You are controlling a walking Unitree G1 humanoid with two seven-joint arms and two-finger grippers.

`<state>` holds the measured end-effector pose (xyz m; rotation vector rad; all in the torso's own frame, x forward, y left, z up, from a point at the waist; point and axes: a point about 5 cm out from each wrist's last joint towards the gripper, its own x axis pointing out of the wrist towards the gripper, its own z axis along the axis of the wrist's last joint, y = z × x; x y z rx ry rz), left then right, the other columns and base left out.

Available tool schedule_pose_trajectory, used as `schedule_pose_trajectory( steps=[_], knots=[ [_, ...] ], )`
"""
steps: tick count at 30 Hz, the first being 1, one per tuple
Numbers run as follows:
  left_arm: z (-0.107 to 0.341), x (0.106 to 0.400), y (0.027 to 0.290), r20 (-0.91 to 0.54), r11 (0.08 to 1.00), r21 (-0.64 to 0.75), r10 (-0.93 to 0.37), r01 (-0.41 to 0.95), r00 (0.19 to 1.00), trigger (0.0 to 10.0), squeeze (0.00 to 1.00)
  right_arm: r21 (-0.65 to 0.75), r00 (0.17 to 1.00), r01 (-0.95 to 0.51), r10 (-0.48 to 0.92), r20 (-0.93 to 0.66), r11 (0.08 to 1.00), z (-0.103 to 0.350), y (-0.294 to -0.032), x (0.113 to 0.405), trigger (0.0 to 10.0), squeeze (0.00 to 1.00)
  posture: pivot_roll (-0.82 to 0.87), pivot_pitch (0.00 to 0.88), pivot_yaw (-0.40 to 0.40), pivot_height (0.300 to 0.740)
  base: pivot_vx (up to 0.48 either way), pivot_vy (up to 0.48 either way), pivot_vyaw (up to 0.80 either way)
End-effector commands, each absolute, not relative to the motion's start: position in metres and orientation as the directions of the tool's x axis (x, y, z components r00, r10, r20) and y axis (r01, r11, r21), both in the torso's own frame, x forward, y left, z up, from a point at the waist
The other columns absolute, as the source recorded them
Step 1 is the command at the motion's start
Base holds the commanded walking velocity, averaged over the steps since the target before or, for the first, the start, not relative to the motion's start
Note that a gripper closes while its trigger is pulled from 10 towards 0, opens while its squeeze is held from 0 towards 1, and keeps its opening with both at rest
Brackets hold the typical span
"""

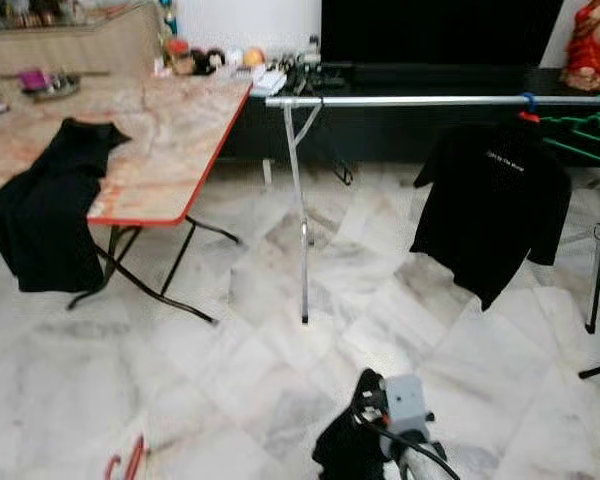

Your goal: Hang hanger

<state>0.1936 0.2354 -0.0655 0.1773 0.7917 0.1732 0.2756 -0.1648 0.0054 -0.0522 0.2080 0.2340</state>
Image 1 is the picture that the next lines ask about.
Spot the black short-sleeved shirt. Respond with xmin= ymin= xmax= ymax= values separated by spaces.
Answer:
xmin=0 ymin=118 xmax=131 ymax=294

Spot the black soundbar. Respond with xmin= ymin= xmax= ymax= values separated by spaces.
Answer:
xmin=350 ymin=64 xmax=531 ymax=84

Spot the black flat-screen television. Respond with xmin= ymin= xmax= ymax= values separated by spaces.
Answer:
xmin=320 ymin=0 xmax=566 ymax=69

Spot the red laughing Buddha statue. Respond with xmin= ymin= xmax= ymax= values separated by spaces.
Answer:
xmin=562 ymin=0 xmax=600 ymax=93

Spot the silver metal bowl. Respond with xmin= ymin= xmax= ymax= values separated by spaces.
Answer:
xmin=25 ymin=75 xmax=83 ymax=101

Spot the silver metal clothes rack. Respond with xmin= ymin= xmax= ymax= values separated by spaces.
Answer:
xmin=265 ymin=93 xmax=600 ymax=379

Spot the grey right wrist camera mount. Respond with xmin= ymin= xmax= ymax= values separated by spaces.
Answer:
xmin=382 ymin=375 xmax=431 ymax=433

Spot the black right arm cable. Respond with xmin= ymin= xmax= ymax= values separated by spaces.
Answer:
xmin=360 ymin=415 xmax=449 ymax=473

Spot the black low TV console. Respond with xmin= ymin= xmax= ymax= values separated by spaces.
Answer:
xmin=220 ymin=65 xmax=600 ymax=169

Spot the red hanger blue hook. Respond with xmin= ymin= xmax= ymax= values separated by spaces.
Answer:
xmin=517 ymin=92 xmax=544 ymax=124

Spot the green plastic hanger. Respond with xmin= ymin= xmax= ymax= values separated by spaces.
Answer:
xmin=540 ymin=95 xmax=600 ymax=169

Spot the red plastic hanger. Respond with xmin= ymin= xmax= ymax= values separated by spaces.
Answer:
xmin=105 ymin=433 xmax=149 ymax=480

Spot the magenta plastic cup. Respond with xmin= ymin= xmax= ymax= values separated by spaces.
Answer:
xmin=20 ymin=68 xmax=49 ymax=93

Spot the red-lidded jar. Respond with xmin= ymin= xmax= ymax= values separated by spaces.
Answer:
xmin=166 ymin=38 xmax=193 ymax=77

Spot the light wooden sideboard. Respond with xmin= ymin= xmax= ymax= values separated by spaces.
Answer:
xmin=0 ymin=3 xmax=166 ymax=81

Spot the marble-pattern folding table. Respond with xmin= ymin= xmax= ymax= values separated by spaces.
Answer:
xmin=0 ymin=75 xmax=253 ymax=326

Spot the black plastic hanger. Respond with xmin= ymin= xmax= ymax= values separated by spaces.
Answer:
xmin=305 ymin=100 xmax=354 ymax=186

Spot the black T-shirt with lettering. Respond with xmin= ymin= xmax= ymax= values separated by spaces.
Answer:
xmin=408 ymin=122 xmax=573 ymax=311

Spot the blue and gold trophy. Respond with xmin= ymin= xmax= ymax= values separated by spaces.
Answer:
xmin=160 ymin=0 xmax=179 ymax=39

